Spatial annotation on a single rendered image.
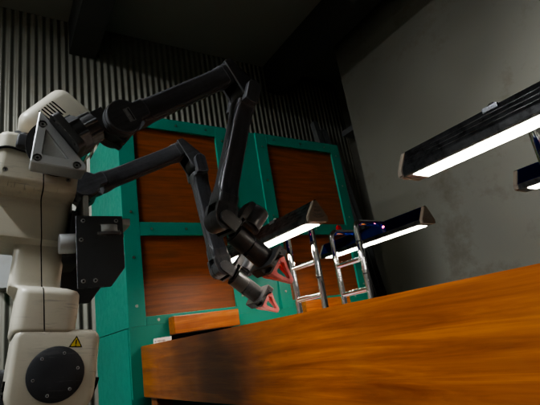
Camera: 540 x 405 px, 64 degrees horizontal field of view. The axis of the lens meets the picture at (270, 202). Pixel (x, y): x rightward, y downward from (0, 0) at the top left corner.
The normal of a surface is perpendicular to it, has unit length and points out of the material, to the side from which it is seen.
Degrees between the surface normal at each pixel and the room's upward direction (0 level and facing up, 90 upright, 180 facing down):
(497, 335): 90
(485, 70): 90
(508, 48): 90
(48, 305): 90
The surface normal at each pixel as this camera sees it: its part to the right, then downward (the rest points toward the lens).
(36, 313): 0.52, -0.33
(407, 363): -0.82, -0.04
